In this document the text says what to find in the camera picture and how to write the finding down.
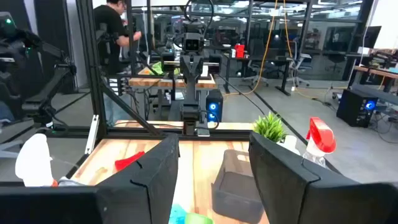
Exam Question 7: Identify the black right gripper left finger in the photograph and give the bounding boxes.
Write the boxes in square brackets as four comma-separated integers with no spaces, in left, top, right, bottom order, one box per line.
[0,133,180,224]

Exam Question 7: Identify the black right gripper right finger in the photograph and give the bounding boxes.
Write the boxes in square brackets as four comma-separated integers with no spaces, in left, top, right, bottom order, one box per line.
[248,132,398,224]

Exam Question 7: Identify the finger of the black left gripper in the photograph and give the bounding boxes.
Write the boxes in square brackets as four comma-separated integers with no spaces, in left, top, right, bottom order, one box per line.
[160,51,177,73]
[208,53,223,75]

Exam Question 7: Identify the red cloth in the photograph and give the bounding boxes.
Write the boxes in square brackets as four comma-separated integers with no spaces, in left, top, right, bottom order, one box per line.
[114,151,146,172]

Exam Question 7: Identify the blue sponge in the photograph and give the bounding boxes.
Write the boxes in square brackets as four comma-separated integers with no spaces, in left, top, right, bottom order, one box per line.
[169,203,187,224]

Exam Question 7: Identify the grey cloth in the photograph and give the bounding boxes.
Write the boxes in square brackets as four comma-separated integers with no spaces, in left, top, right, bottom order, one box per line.
[58,176,86,187]

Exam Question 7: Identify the clear spray bottle red trigger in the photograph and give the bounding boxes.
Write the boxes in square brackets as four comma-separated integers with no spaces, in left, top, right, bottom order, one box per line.
[302,116,337,169]

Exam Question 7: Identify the green cloth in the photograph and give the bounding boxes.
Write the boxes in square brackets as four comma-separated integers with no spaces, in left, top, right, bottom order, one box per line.
[185,212,215,224]

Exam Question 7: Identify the orange spray bottle white trigger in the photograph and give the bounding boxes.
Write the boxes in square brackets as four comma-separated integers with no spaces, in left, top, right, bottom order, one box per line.
[14,133,60,187]

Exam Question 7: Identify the red container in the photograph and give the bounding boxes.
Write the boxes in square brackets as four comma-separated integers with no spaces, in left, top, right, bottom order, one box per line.
[233,43,246,59]

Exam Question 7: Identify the wooden background table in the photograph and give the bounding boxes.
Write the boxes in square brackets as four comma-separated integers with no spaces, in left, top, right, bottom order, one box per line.
[129,67,217,121]

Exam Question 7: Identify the black computer tower blue fans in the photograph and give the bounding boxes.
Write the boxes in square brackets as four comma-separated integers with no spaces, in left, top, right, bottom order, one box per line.
[205,89,224,123]
[336,89,379,128]

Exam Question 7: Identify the grey plastic caddy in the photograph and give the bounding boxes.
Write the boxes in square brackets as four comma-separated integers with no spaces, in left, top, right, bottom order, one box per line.
[211,149,265,224]

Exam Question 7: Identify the person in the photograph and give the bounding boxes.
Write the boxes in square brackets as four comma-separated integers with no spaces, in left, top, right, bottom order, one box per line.
[93,0,142,125]

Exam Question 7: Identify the green plant in white pot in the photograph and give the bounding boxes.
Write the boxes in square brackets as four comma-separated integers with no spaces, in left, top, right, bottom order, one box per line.
[252,111,302,156]

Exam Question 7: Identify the wooden desk black legs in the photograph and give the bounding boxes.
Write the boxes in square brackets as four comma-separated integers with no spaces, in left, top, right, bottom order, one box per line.
[348,48,398,94]

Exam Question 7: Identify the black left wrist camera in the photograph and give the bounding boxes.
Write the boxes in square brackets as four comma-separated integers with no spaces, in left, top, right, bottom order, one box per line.
[182,30,205,53]

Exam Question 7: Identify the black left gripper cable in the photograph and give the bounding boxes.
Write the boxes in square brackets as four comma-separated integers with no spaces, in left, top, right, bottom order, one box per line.
[185,0,215,34]

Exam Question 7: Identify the yellow hanging cable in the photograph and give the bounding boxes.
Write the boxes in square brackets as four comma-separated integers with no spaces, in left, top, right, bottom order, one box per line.
[223,0,296,97]

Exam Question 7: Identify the white bar bracket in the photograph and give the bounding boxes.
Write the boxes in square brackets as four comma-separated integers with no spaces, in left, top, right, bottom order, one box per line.
[85,114,100,155]

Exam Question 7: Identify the black aluminium table frame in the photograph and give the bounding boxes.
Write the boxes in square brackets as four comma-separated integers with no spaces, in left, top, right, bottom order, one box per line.
[46,0,259,187]

